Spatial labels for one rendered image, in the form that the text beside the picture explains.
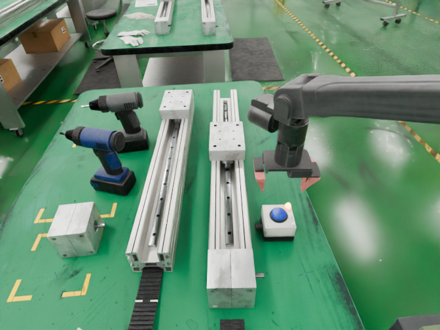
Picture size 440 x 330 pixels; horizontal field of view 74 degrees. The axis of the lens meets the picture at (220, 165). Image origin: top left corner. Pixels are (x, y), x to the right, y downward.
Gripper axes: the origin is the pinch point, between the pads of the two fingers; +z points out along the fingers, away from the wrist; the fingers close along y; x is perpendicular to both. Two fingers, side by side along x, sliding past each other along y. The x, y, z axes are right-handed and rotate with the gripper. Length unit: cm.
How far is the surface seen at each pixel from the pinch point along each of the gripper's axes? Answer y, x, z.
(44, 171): 77, -26, 17
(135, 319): 33.2, 24.1, 14.3
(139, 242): 34.1, 9.2, 8.1
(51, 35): 215, -312, 57
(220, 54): 15, -163, 28
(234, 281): 12.3, 19.8, 6.6
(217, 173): 15.9, -13.9, 7.9
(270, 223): 2.1, 2.7, 10.2
